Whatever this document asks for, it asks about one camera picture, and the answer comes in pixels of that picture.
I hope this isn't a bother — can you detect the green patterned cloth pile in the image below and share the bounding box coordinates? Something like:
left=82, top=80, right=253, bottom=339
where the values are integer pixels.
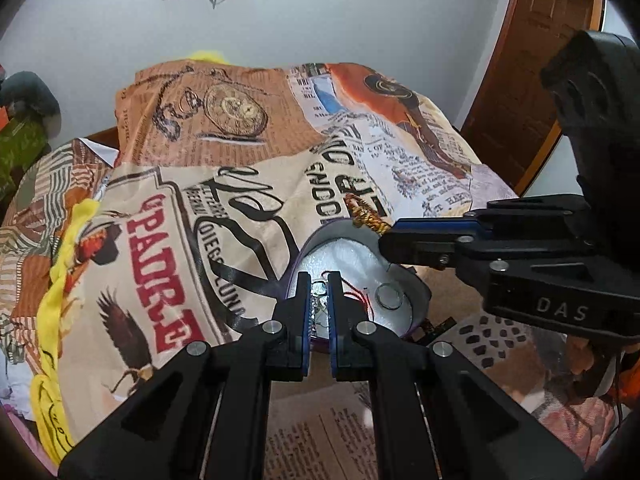
left=1, top=110, right=48, bottom=200

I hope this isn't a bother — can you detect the yellow object behind bed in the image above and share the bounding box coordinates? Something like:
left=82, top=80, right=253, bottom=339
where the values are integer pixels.
left=186, top=50, right=230, bottom=65

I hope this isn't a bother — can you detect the newspaper print bed blanket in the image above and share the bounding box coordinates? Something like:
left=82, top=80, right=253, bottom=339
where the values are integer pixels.
left=1, top=60, right=632, bottom=479

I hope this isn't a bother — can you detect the silver chain jewelry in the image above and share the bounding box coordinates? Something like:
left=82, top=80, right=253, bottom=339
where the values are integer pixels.
left=308, top=271, right=371, bottom=340

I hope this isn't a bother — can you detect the dark grey pillow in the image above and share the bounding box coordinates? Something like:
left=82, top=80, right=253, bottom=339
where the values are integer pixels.
left=1, top=70, right=62, bottom=138

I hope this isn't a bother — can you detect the brown wooden door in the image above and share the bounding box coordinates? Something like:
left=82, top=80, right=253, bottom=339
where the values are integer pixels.
left=462, top=0, right=604, bottom=195

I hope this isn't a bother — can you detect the yellow cloth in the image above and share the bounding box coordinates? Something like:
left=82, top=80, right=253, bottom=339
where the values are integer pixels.
left=29, top=198, right=100, bottom=466

